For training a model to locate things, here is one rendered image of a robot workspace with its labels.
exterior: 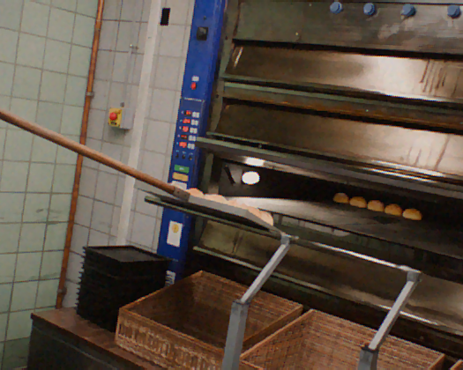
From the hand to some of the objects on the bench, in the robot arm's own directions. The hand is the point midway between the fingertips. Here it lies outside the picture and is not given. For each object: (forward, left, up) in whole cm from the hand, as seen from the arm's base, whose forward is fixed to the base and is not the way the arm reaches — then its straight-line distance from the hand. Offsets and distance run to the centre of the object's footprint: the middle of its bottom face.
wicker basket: (-9, +123, -92) cm, 154 cm away
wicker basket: (+50, +126, -92) cm, 164 cm away
